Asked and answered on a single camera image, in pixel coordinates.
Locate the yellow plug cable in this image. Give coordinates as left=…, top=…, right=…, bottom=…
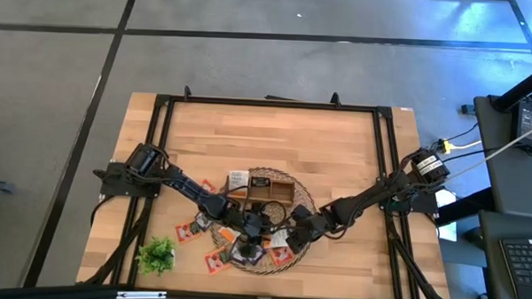
left=441, top=138, right=484, bottom=156

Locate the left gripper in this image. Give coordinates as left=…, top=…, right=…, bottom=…
left=226, top=205, right=268, bottom=248

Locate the white and orange tea packet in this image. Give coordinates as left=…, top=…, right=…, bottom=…
left=217, top=226, right=242, bottom=244
left=262, top=227, right=291, bottom=250
left=227, top=169, right=250, bottom=199

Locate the wooden organizer box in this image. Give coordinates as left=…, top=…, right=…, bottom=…
left=225, top=174, right=296, bottom=209

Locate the black metal rig frame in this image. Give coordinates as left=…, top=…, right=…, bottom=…
left=82, top=82, right=459, bottom=299

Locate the silver metal bracket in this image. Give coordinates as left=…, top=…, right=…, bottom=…
left=116, top=289, right=168, bottom=299

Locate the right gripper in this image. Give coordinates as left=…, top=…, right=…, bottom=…
left=285, top=202, right=332, bottom=256

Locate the black keyboard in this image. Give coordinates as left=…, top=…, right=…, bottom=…
left=497, top=237, right=532, bottom=299

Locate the dark grey desk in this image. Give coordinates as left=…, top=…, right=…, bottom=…
left=469, top=94, right=532, bottom=220
left=475, top=209, right=532, bottom=299

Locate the small green potted plant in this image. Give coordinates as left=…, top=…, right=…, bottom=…
left=135, top=235, right=177, bottom=279

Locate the black desk leg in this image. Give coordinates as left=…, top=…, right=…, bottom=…
left=434, top=185, right=492, bottom=229

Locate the black diagonal bar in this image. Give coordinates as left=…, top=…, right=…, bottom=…
left=489, top=57, right=532, bottom=114

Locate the round woven straw placemat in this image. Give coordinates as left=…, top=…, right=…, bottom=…
left=207, top=164, right=318, bottom=278

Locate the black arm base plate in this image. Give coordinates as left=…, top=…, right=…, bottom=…
left=376, top=177, right=440, bottom=214
left=93, top=161, right=162, bottom=199

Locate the black electronic device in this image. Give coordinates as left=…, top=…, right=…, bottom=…
left=513, top=100, right=532, bottom=153

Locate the white cable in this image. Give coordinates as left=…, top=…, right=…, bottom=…
left=444, top=122, right=532, bottom=185

